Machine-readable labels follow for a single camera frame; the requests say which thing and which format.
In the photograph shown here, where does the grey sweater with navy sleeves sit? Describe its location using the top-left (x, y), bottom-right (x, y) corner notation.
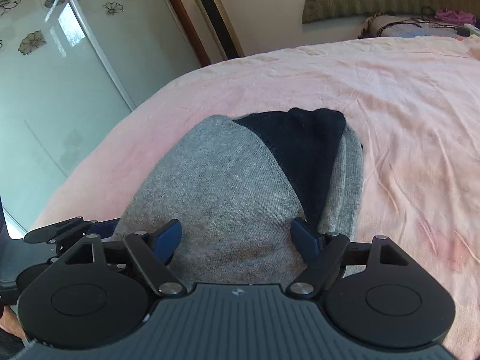
top-left (114, 108), bottom-right (364, 285)

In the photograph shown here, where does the person's left hand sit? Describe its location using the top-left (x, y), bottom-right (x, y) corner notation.
top-left (0, 306), bottom-right (25, 339)

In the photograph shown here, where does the pink bed sheet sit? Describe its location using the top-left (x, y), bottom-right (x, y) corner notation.
top-left (35, 37), bottom-right (479, 359)

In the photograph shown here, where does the glass sliding wardrobe door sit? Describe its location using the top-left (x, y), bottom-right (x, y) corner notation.
top-left (1, 0), bottom-right (199, 238)

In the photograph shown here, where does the magenta crumpled garment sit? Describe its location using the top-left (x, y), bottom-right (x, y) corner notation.
top-left (435, 10), bottom-right (476, 26)

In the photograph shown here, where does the gold tower air conditioner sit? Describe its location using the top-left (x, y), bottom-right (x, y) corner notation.
top-left (195, 0), bottom-right (245, 60)

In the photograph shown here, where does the striped pillow with cables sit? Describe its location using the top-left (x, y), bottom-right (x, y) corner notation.
top-left (358, 13), bottom-right (470, 39)

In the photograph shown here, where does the brown wooden door frame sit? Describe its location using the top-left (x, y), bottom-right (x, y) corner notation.
top-left (169, 0), bottom-right (212, 68)

